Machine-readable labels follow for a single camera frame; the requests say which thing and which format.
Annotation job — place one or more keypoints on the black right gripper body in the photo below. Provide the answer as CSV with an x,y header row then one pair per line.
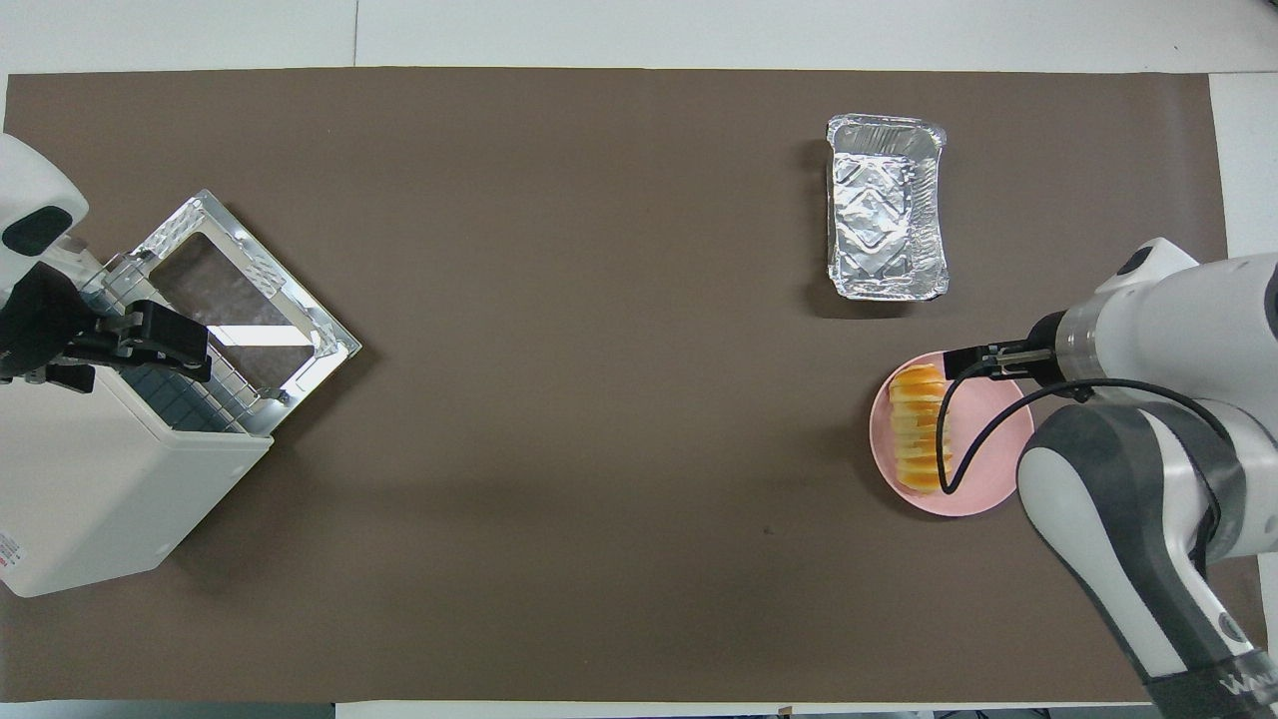
x,y
1046,350

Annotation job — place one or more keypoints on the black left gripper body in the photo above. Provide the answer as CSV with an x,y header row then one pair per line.
x,y
40,320

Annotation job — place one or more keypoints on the sliced yellow bread loaf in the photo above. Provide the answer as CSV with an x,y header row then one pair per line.
x,y
919,439

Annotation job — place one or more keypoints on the aluminium foil tray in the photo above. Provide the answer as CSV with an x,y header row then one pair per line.
x,y
884,210

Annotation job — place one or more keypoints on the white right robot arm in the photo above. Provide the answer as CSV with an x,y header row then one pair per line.
x,y
1128,499

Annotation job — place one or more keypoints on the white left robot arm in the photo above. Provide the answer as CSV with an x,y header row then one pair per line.
x,y
35,190

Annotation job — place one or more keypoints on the glass oven door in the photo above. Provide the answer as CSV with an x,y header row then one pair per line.
x,y
240,300

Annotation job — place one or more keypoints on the white toaster oven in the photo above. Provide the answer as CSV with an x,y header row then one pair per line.
x,y
90,489

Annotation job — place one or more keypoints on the pink round plate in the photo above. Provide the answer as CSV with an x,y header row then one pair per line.
x,y
993,469

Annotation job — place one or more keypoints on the brown table mat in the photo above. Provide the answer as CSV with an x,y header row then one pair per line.
x,y
619,300

